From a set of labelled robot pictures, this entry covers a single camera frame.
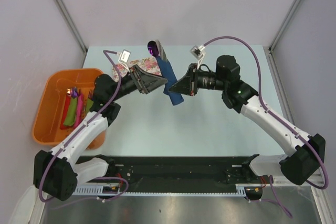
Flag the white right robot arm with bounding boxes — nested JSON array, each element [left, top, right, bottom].
[[169, 55, 325, 185]]

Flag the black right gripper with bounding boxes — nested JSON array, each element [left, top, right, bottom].
[[169, 63, 227, 97]]

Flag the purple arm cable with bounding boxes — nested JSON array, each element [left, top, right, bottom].
[[203, 35, 329, 218], [38, 49, 129, 209]]

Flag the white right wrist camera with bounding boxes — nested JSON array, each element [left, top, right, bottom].
[[190, 45, 206, 65]]

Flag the purple metal spoon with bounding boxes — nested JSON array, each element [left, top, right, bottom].
[[147, 40, 160, 58]]

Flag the green napkin roll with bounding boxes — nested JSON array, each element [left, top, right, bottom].
[[85, 98, 93, 114], [63, 98, 78, 127]]

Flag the red napkin roll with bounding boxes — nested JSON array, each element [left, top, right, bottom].
[[59, 95, 71, 130]]

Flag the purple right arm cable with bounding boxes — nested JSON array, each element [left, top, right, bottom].
[[203, 35, 329, 218]]

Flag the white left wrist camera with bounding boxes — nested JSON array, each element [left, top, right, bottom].
[[117, 49, 131, 71]]

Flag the white slotted cable duct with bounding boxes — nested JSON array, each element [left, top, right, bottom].
[[73, 185, 104, 196]]

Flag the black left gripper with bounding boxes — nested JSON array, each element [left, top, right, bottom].
[[110, 65, 167, 102]]

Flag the dark blue paper napkin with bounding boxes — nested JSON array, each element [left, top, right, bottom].
[[156, 58, 184, 106]]

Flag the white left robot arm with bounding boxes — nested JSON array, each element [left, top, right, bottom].
[[33, 65, 167, 202]]

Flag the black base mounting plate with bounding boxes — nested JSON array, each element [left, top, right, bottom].
[[101, 156, 270, 198]]

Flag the pink napkin roll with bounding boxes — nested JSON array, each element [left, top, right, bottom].
[[73, 93, 83, 129]]

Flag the floral rectangular tray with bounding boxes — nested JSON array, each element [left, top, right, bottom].
[[116, 57, 162, 78]]

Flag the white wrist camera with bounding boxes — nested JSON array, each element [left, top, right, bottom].
[[117, 49, 131, 71], [190, 45, 206, 65]]

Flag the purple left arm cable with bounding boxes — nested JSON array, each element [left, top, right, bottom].
[[38, 49, 129, 209]]

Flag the silver table knife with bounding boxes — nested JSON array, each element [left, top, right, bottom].
[[155, 40, 168, 62]]

